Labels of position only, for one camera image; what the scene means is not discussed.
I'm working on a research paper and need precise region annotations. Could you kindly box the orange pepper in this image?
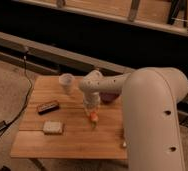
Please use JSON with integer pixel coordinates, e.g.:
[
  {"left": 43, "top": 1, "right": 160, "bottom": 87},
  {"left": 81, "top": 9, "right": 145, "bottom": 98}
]
[{"left": 89, "top": 112, "right": 99, "bottom": 127}]

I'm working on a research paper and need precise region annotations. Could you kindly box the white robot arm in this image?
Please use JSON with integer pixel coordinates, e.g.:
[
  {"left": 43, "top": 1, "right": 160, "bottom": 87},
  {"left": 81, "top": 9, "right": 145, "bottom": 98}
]
[{"left": 79, "top": 67, "right": 188, "bottom": 171}]

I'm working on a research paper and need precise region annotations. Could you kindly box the white ceramic cup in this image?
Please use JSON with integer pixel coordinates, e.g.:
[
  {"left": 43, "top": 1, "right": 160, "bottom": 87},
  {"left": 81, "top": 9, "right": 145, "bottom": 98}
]
[{"left": 59, "top": 73, "right": 75, "bottom": 94}]

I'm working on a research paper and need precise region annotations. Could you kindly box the dark red bowl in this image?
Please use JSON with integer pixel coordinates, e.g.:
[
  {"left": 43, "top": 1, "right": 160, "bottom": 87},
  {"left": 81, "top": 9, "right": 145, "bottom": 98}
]
[{"left": 100, "top": 93, "right": 119, "bottom": 103}]

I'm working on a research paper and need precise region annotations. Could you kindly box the wooden table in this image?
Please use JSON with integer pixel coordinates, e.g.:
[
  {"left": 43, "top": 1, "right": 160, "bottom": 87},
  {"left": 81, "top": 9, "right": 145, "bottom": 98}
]
[{"left": 11, "top": 76, "right": 127, "bottom": 159}]

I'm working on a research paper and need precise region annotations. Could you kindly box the beige sponge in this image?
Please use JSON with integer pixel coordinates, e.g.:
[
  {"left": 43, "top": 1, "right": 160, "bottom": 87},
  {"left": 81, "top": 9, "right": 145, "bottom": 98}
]
[{"left": 43, "top": 121, "right": 63, "bottom": 134}]

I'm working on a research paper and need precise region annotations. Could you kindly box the black brown rectangular block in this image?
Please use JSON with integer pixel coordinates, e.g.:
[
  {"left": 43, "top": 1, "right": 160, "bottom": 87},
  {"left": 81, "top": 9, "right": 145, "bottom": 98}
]
[{"left": 37, "top": 101, "right": 59, "bottom": 115}]

